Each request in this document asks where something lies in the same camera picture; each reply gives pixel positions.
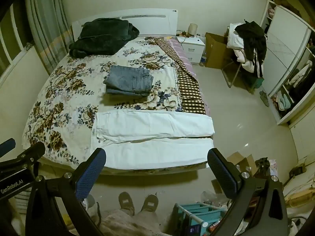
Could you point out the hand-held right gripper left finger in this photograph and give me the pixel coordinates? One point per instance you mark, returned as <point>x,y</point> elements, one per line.
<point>91,173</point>

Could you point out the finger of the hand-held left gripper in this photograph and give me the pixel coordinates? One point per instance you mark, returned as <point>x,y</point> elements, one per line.
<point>7,146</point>
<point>33,152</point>

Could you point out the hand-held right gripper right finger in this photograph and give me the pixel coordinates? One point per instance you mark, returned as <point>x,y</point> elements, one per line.
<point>221,173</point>

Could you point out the white pants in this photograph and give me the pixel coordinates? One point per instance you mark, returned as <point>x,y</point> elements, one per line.
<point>152,127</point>

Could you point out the small cardboard box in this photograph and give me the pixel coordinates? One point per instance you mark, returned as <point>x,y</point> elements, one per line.
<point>243,162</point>

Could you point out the black bag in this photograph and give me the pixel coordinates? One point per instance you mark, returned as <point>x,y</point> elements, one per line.
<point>262,166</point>

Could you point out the person's left shoe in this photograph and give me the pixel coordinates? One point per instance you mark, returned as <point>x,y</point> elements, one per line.
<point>126,201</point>

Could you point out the person's shoe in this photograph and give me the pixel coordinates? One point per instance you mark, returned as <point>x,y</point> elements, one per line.
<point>126,201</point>
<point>149,202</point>

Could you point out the teal storage rack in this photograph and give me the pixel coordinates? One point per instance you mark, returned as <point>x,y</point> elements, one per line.
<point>196,213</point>

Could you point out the person's legs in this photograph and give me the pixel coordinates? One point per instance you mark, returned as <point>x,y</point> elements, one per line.
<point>133,223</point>

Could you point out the person's right shoe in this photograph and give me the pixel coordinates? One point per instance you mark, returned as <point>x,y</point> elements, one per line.
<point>149,202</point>

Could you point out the floral bed sheet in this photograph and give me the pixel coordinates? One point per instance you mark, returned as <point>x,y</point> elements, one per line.
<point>69,91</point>

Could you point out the grey slippers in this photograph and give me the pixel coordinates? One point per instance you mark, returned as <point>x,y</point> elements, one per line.
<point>264,98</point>

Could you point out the brown checked cloth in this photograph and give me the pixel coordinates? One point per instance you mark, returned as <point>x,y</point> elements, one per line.
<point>189,91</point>

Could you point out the white framed window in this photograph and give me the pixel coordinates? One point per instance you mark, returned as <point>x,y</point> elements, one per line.
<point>9,54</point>

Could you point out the green bag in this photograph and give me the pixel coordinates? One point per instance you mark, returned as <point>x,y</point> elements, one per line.
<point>254,83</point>

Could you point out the folded blue jeans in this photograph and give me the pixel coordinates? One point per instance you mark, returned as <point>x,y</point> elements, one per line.
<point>130,78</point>

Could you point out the large cardboard box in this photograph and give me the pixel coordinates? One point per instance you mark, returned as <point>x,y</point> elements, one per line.
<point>216,51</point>

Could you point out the white nightstand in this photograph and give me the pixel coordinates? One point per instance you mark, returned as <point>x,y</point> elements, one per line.
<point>194,49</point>

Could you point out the pink sheet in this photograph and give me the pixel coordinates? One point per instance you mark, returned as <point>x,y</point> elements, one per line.
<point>179,49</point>

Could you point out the chair piled with clothes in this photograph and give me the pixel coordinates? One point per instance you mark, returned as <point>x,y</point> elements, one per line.
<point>233,41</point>

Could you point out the grey striped curtain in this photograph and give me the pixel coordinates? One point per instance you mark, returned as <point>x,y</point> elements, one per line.
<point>46,17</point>

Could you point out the dark green blanket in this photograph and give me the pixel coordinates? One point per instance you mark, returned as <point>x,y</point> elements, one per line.
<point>103,34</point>

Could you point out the black garment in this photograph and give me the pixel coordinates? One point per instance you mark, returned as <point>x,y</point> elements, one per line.
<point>253,36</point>

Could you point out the white wardrobe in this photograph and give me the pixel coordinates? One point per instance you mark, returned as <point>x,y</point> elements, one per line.
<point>283,41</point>

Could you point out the beige cylinder lamp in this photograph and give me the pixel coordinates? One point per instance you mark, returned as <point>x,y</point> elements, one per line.
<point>193,29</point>

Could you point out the white bed headboard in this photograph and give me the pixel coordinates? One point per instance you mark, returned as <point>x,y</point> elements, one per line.
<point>152,22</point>

